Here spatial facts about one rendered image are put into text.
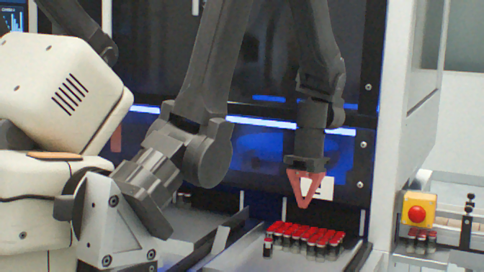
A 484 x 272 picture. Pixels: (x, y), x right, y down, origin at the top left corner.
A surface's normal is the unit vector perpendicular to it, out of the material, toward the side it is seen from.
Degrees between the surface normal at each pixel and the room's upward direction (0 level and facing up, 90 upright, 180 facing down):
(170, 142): 39
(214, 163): 100
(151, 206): 90
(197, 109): 82
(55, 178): 90
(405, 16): 90
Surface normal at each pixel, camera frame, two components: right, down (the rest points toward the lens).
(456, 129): -0.39, 0.15
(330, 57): 0.71, 0.21
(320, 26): 0.78, 0.35
